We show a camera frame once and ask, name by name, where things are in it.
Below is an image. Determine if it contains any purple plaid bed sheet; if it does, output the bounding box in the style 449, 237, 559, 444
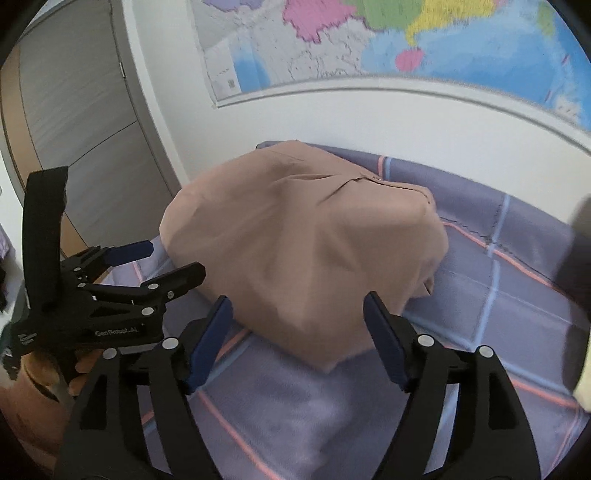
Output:
99, 141, 591, 480

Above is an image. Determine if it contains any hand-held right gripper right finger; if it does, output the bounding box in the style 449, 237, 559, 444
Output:
362, 291, 541, 480

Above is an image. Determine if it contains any grey wardrobe door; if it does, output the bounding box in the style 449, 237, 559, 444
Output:
0, 0, 188, 259

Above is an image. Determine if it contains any cream jacket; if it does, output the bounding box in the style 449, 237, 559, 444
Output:
573, 367, 591, 414

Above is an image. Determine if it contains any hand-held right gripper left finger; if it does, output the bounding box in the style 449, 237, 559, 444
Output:
54, 295, 234, 480

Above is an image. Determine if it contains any person's left hand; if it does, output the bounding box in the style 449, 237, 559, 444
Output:
68, 348, 103, 400

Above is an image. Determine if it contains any colourful wall map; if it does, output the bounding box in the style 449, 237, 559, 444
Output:
191, 0, 591, 153

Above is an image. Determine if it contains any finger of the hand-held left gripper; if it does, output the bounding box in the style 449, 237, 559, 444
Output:
88, 261, 207, 319
60, 240, 154, 282

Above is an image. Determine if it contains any pink jacket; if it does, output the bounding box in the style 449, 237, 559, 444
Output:
159, 140, 451, 374

